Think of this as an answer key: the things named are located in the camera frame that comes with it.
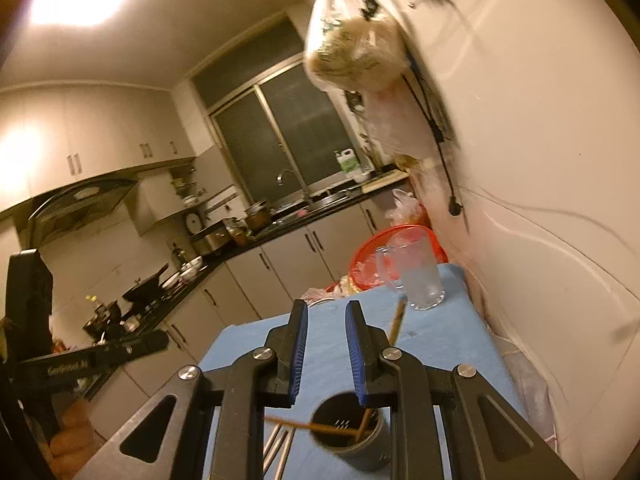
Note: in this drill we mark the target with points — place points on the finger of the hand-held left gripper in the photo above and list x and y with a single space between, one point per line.
140 344
31 305

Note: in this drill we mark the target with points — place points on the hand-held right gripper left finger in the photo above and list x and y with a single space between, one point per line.
299 355

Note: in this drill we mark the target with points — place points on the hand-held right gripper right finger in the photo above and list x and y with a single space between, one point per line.
356 355

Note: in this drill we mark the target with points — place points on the wooden chopstick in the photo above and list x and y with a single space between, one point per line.
364 425
300 424
397 322
270 447
283 455

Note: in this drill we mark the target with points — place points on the dark utensil holder cup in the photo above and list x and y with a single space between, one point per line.
350 460

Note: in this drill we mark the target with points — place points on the person's left hand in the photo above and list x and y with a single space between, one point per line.
72 440

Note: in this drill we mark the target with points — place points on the blue towel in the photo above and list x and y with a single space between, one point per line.
325 360

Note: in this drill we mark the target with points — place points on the black wok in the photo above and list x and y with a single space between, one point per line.
145 287

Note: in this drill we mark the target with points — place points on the yellow-capped oil bottle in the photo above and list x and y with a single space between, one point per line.
97 304

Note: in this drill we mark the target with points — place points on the pink plastic bag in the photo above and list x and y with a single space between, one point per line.
317 294

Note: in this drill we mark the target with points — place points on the clear bag in basket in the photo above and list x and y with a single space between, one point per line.
367 272

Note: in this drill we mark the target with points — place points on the white bowls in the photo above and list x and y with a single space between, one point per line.
190 269

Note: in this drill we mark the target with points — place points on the dark kettle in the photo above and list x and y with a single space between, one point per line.
176 256

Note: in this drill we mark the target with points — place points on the clear glass mug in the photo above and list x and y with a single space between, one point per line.
420 280

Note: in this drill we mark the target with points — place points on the red plastic basket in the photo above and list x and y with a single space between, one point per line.
365 255

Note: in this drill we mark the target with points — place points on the range hood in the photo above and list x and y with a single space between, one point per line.
80 205

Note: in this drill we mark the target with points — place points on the black kitchen countertop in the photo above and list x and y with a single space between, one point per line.
220 260

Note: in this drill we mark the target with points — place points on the steel box appliance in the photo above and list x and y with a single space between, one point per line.
210 241

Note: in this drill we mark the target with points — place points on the round kitchen scale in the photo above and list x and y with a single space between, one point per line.
193 222

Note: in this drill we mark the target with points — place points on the brown cooking pot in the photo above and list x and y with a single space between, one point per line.
257 219

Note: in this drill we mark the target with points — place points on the steel sink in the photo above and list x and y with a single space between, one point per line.
325 199

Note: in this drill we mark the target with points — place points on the wooden cutting board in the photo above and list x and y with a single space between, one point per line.
382 181

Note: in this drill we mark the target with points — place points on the small white bowl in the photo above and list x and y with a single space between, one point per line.
361 177

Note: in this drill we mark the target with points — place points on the metal faucet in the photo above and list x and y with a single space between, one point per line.
287 176

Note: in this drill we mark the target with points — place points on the green detergent bottle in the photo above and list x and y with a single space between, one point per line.
347 161

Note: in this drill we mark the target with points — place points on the hanging bag of dried food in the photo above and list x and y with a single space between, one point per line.
407 161

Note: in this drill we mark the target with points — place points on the kitchen window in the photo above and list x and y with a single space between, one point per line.
280 120

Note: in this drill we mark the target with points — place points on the hanging white plastic bag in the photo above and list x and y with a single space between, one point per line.
395 120

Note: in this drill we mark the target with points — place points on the hanging bag of noodles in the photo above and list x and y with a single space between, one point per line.
350 45

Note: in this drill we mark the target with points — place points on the wall dish rack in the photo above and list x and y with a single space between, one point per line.
186 185

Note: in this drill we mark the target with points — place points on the beige wall cabinets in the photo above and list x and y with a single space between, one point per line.
90 135

